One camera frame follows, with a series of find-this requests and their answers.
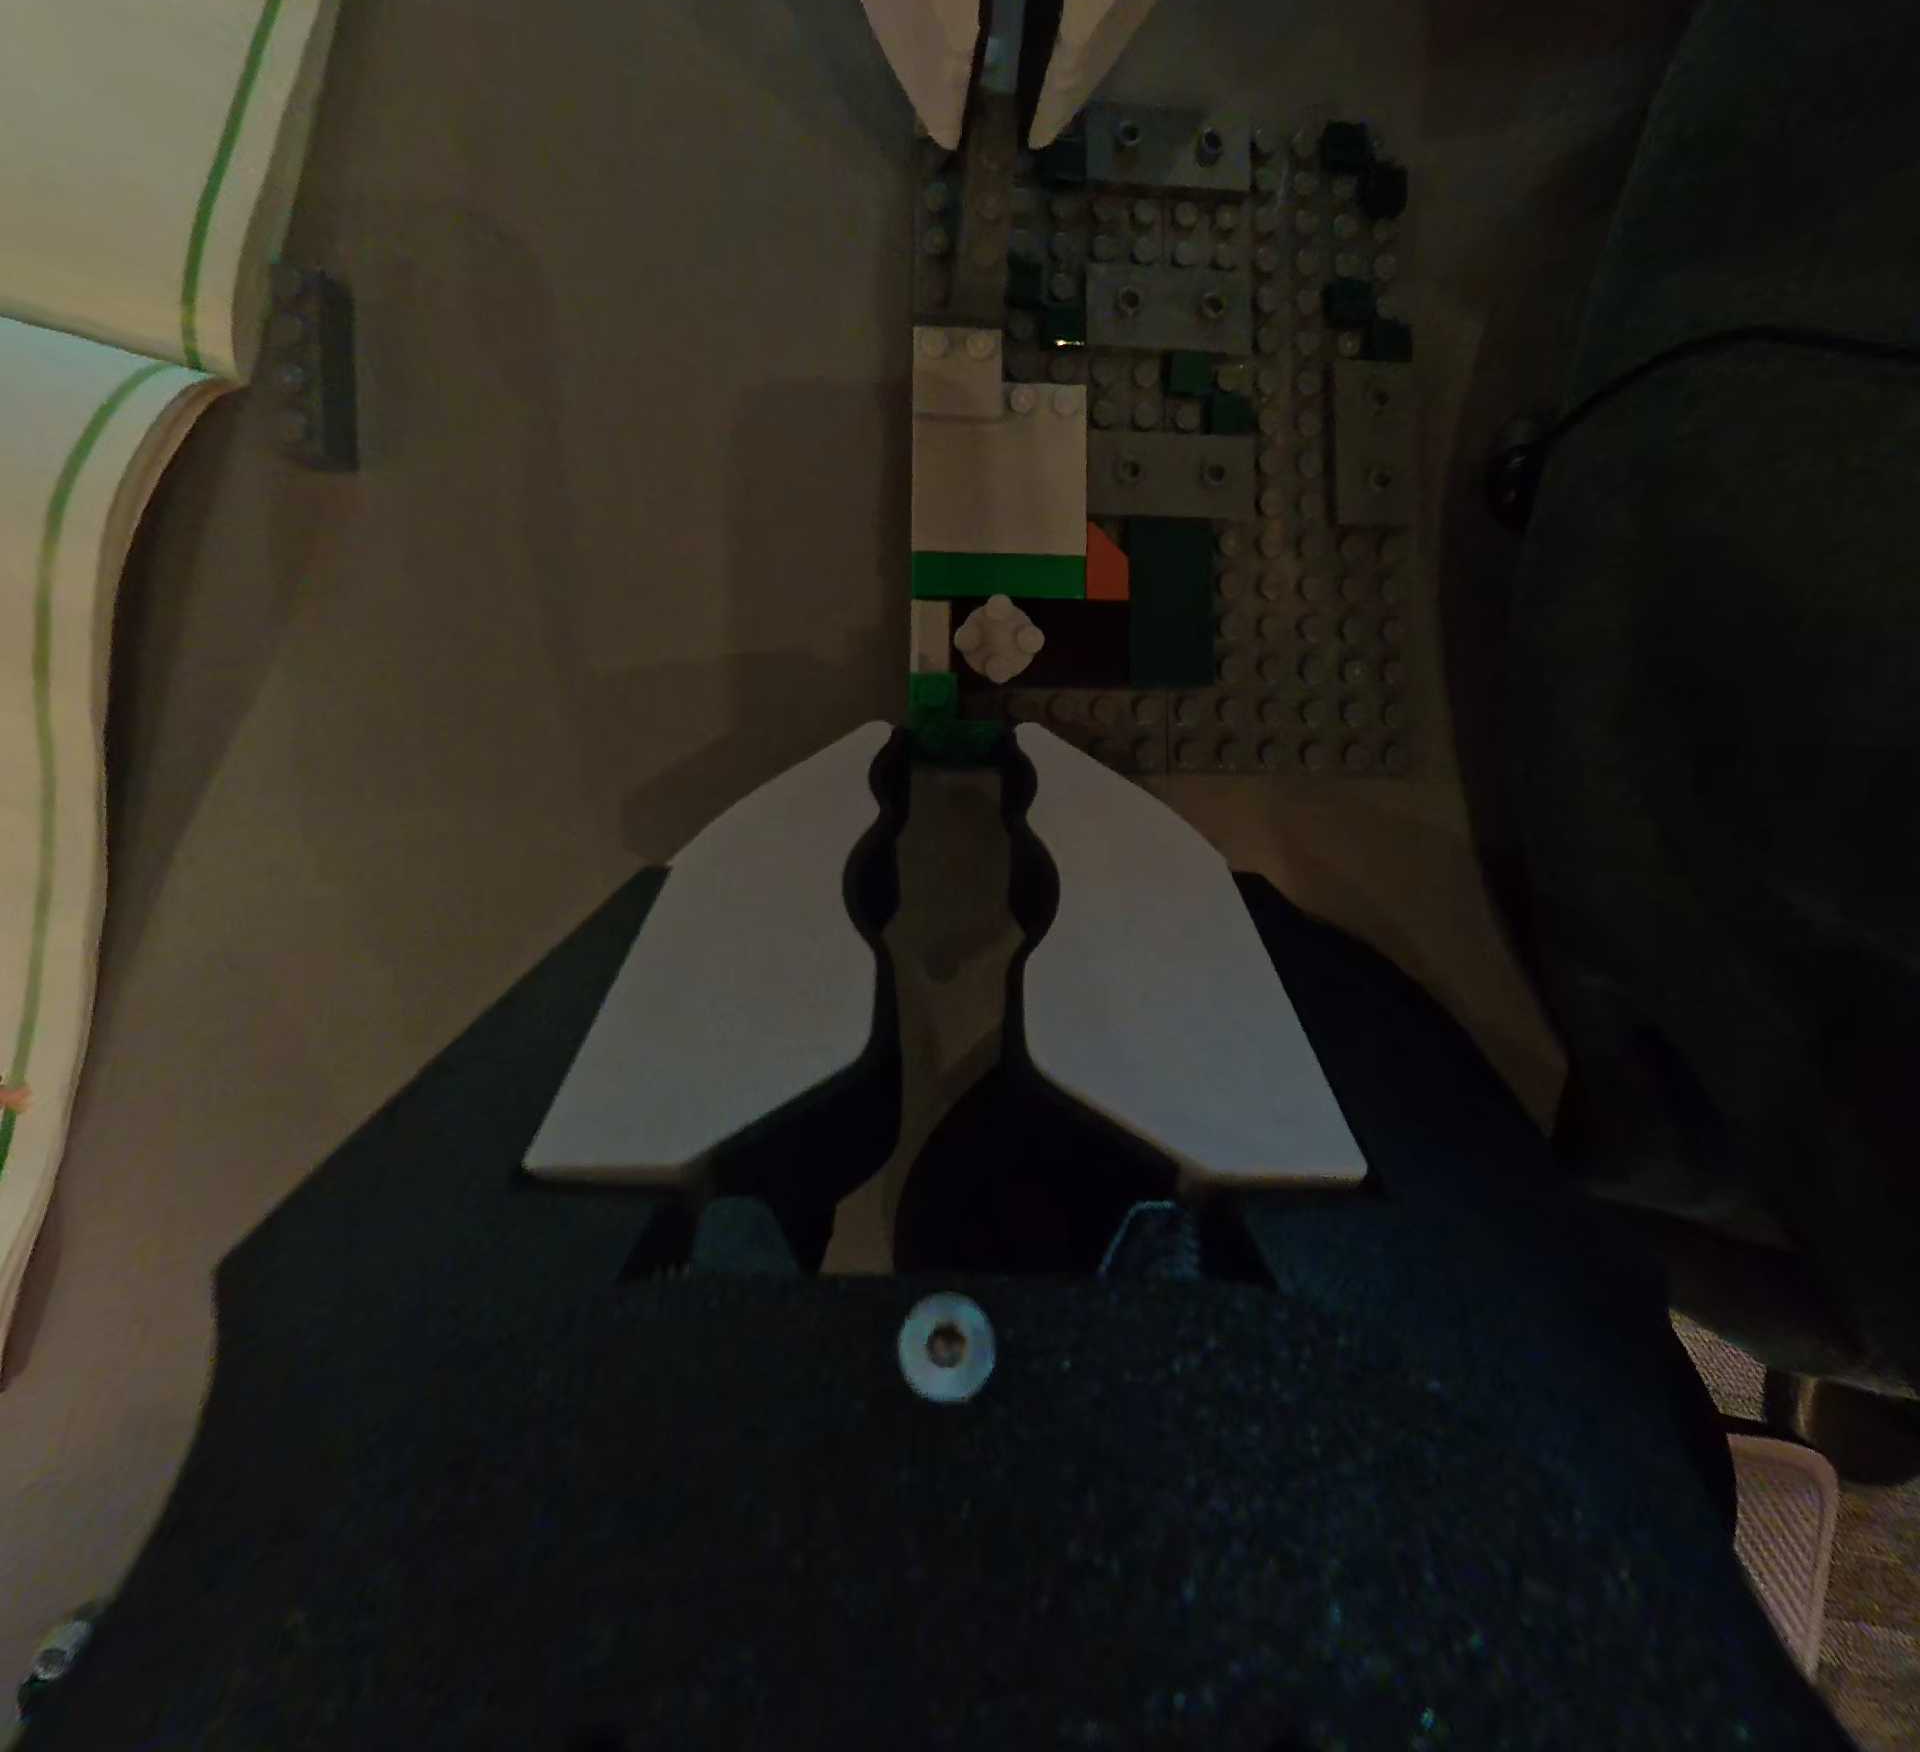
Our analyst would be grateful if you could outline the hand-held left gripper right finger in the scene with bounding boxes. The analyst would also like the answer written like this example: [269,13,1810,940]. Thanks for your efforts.
[900,720,1370,1269]

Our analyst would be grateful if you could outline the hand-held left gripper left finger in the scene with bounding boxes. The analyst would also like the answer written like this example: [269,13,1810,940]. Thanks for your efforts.
[521,720,919,1269]

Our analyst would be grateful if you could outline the small green brick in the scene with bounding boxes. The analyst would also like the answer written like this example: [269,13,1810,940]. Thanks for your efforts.
[908,670,1010,759]

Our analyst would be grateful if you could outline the grey studded baseplate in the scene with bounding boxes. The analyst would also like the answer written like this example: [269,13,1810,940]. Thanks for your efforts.
[910,102,1422,781]

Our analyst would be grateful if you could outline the grey two-stud flat plate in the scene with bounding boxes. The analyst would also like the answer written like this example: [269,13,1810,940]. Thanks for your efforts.
[1085,102,1257,198]
[1329,360,1422,525]
[1085,264,1257,355]
[1085,430,1259,517]

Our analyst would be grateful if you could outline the dark green small bricks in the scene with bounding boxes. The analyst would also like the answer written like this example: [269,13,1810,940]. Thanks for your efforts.
[1008,116,1416,438]

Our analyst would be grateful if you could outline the black flat plate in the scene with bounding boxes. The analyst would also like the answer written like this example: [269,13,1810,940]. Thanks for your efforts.
[952,596,1135,691]

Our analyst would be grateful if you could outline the dark green flat plate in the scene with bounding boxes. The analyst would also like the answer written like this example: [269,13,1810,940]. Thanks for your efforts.
[1128,517,1220,685]

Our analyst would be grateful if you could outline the white round stud piece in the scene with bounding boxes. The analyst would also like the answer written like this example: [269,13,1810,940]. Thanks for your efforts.
[953,592,1046,683]

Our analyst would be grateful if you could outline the bright green flat plate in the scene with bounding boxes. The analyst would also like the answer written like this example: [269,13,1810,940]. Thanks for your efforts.
[911,550,1091,602]

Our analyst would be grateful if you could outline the white brick block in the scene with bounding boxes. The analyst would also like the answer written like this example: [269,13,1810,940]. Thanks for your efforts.
[911,327,1091,556]

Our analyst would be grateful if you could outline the loose dark grey brick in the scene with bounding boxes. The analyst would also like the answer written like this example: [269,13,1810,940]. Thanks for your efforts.
[263,264,365,475]

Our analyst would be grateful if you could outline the building instruction booklet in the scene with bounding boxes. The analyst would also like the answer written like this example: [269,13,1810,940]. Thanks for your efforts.
[0,0,379,1385]

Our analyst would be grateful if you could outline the black cord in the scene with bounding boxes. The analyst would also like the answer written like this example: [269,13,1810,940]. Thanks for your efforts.
[1489,327,1920,525]

